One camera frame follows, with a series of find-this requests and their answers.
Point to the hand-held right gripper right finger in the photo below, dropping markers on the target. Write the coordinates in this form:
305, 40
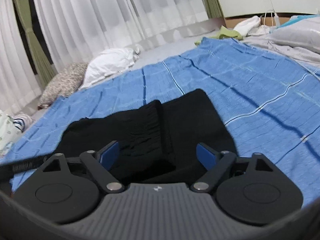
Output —
205, 156

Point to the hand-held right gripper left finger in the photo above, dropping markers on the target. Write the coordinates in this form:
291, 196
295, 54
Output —
110, 155

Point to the black pants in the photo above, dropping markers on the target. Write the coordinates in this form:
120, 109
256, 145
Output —
140, 130

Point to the white floral quilt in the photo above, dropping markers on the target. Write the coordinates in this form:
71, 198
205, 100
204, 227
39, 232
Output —
6, 132

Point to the striped cloth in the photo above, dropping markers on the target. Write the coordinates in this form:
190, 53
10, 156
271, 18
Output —
22, 122

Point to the blue plaid blanket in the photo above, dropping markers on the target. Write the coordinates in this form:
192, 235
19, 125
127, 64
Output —
250, 92

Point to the floral pillow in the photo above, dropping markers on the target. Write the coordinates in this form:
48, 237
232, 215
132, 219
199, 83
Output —
62, 85

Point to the white pillow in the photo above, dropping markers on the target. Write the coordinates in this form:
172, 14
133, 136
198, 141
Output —
110, 63

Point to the narrow white sheer curtain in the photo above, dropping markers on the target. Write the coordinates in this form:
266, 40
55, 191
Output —
12, 67

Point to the green cloth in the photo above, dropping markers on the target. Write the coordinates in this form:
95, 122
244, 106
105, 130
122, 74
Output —
227, 33

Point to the tied green curtain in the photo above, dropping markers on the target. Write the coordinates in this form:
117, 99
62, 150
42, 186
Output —
32, 37

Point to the white cloth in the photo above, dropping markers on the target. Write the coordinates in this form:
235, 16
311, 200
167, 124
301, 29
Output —
247, 23

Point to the wide white sheer curtain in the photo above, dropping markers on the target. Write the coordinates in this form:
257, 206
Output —
112, 12

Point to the wooden bed board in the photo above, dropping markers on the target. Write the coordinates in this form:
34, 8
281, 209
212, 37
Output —
250, 20

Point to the grey duvet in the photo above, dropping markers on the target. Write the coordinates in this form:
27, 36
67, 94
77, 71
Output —
297, 36

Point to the light blue cloth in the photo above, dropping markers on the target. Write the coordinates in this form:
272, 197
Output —
303, 20

